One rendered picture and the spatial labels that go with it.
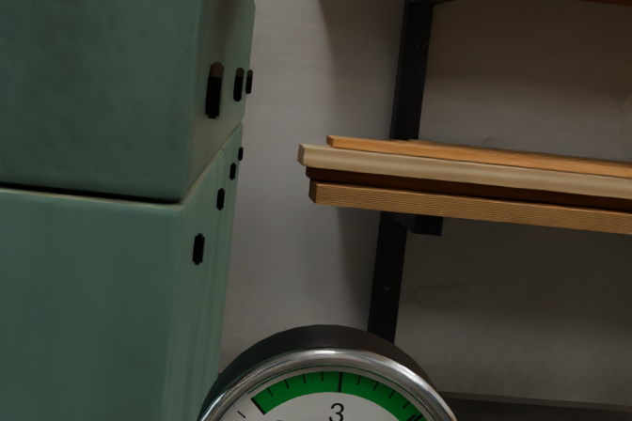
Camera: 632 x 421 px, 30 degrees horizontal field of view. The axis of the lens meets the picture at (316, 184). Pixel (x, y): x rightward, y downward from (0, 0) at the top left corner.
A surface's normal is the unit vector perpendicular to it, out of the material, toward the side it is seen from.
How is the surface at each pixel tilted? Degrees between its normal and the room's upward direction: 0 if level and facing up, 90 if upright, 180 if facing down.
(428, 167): 89
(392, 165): 90
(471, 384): 90
